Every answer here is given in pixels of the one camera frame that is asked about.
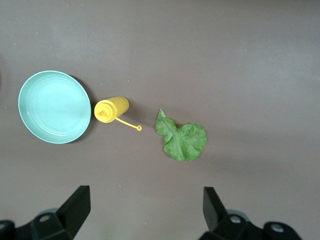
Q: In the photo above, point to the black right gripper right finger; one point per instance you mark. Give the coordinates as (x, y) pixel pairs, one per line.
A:
(217, 217)

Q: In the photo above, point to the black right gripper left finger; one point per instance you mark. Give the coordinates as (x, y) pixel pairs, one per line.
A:
(72, 215)

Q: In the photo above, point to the green lettuce leaf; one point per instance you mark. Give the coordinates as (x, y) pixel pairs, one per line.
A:
(180, 140)

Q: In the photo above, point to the mint green plate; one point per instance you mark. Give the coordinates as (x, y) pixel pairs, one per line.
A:
(53, 107)

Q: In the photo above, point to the yellow mustard squeeze bottle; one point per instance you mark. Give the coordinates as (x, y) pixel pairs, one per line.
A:
(112, 107)

